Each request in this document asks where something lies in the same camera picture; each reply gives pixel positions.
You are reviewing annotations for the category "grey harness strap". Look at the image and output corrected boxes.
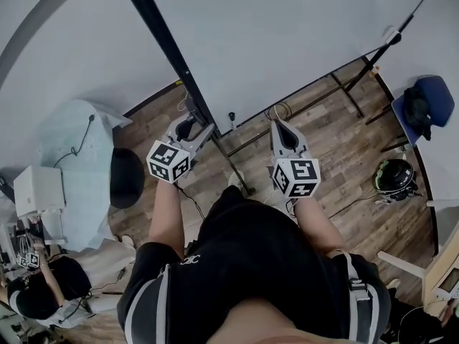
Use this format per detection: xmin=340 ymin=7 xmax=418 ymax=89
xmin=336 ymin=249 xmax=372 ymax=340

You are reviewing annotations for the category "black bag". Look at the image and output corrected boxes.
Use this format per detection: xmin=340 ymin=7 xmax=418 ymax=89
xmin=402 ymin=85 xmax=434 ymax=142

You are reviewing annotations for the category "white furniture leg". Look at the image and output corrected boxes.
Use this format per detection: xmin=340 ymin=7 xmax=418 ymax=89
xmin=376 ymin=250 xmax=426 ymax=280

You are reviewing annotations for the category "large whiteboard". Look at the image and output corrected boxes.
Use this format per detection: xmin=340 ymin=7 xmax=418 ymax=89
xmin=138 ymin=0 xmax=440 ymax=137

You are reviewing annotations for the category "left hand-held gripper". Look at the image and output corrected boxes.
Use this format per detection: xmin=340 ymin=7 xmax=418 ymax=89
xmin=146 ymin=116 xmax=217 ymax=185

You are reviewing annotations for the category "person's right forearm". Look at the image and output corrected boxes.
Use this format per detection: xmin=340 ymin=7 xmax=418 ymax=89
xmin=293 ymin=196 xmax=349 ymax=259

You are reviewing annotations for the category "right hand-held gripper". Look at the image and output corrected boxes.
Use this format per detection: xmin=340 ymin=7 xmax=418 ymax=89
xmin=269 ymin=119 xmax=321 ymax=199

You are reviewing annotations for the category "blue chair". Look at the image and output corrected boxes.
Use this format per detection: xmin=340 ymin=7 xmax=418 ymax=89
xmin=365 ymin=75 xmax=457 ymax=153

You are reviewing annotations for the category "person's left forearm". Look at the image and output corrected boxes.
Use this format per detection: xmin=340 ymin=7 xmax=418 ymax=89
xmin=147 ymin=181 xmax=188 ymax=259

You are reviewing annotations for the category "black metal whiteboard stand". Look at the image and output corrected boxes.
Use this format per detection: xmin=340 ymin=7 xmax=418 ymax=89
xmin=116 ymin=0 xmax=441 ymax=196

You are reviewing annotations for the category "person's black clothing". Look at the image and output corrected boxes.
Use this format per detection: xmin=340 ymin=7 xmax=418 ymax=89
xmin=116 ymin=184 xmax=392 ymax=344

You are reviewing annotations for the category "black cable with round plug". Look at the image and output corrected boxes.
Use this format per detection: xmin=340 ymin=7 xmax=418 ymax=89
xmin=52 ymin=114 xmax=96 ymax=169

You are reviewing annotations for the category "light wooden cabinet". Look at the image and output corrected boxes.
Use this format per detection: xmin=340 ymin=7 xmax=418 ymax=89
xmin=421 ymin=240 xmax=459 ymax=310

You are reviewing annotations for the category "table with pale teal cloth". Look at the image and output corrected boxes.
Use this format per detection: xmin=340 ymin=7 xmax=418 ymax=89
xmin=34 ymin=98 xmax=134 ymax=253

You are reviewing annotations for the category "black and green helmet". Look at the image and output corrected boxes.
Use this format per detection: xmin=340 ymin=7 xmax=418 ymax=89
xmin=374 ymin=158 xmax=420 ymax=203

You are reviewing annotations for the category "person's white shoe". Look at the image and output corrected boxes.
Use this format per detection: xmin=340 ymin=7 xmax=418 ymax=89
xmin=227 ymin=171 xmax=254 ymax=194

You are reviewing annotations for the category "black round stool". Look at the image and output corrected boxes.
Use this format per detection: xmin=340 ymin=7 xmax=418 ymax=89
xmin=108 ymin=148 xmax=146 ymax=210

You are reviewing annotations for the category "white box appliance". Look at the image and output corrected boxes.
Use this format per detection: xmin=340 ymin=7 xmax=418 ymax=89
xmin=13 ymin=165 xmax=67 ymax=219

